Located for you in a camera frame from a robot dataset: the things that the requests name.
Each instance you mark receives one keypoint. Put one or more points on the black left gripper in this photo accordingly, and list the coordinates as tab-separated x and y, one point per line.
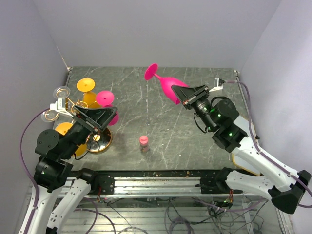
96	119

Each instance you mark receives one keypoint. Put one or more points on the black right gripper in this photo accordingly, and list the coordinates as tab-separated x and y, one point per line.
188	95

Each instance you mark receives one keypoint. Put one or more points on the pink wine glass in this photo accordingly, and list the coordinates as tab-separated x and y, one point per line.
105	99
166	83

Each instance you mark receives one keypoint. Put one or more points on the yellow wine glass front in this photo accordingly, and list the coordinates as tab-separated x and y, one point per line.
63	128

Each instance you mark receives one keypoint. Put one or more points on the yellow wine glass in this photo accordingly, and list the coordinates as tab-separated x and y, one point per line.
63	128
86	85

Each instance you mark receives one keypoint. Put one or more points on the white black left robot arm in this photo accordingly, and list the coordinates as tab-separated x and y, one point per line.
52	171

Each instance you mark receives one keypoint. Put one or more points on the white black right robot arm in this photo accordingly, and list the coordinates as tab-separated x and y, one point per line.
277	182

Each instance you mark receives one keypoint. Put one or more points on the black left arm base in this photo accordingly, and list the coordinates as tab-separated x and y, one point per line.
102	184

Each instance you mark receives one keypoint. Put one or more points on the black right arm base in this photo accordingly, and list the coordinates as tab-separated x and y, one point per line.
210	186

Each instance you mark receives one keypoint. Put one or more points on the yellow wine glass rear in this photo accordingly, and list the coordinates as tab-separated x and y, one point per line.
86	85

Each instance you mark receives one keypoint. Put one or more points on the clear wine glass rear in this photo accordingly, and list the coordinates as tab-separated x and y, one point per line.
61	92

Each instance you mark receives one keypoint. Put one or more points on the small pink bottle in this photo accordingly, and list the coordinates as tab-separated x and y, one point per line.
144	143

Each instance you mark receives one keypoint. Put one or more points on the white board yellow rim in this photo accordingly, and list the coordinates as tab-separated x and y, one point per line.
236	160

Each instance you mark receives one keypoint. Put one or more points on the gold wire glass rack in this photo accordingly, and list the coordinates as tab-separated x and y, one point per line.
96	143

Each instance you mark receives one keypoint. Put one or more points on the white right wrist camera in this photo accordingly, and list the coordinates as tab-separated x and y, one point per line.
218	85

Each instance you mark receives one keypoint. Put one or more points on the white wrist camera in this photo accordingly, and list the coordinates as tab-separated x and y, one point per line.
218	85
61	107

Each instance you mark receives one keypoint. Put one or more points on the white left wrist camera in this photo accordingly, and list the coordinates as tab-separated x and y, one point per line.
61	107

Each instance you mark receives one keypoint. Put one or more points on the aluminium rail frame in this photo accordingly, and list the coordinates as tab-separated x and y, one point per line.
145	186

